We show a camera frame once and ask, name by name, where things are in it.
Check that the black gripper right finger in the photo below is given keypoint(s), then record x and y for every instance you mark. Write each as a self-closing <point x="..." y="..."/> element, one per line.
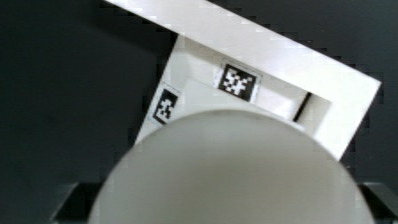
<point x="382" y="202"/>

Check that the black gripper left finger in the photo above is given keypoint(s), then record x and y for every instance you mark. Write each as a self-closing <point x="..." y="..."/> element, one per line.
<point x="75" y="206"/>

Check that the white lamp bulb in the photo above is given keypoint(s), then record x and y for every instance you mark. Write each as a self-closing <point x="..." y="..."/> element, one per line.
<point x="230" y="169"/>

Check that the white U-shaped frame fence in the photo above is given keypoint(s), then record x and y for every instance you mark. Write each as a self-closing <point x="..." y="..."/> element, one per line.
<point x="341" y="88"/>

